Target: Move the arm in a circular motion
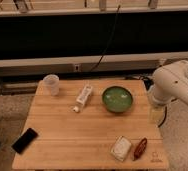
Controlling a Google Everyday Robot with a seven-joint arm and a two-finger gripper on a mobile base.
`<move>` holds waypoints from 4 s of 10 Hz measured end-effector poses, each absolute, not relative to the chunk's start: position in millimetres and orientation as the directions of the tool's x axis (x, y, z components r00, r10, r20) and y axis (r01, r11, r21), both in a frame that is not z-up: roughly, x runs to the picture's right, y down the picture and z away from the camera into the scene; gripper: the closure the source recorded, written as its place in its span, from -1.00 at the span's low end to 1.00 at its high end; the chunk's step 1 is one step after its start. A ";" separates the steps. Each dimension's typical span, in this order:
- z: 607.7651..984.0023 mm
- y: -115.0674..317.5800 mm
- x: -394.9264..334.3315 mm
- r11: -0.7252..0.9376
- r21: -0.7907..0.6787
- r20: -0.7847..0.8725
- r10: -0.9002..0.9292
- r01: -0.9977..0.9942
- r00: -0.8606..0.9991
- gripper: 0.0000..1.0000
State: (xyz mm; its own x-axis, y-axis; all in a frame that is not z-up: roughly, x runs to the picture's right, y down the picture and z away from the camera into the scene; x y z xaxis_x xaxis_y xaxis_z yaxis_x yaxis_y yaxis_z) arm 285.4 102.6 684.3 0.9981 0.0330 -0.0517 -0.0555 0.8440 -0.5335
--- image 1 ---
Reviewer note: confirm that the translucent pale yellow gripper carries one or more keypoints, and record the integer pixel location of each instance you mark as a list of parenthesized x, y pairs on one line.
[(156, 115)]

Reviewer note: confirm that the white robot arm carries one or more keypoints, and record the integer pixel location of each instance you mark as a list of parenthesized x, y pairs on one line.
[(169, 81)]

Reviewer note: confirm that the red brown oblong object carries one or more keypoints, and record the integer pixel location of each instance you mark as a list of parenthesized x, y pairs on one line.
[(140, 148)]

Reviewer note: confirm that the green ceramic bowl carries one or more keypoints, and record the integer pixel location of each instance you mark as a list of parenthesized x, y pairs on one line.
[(117, 99)]

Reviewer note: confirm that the wooden table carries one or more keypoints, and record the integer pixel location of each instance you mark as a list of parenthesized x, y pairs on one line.
[(70, 140)]

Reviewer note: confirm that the white tube bottle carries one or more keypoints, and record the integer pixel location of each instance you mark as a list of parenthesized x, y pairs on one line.
[(83, 98)]

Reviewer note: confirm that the clear plastic cup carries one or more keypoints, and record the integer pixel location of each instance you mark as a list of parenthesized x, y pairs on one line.
[(51, 82)]

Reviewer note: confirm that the black smartphone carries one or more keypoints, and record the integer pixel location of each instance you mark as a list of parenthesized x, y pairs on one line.
[(24, 140)]

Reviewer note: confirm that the white wall outlet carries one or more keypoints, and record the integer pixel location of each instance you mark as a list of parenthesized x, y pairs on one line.
[(77, 68)]

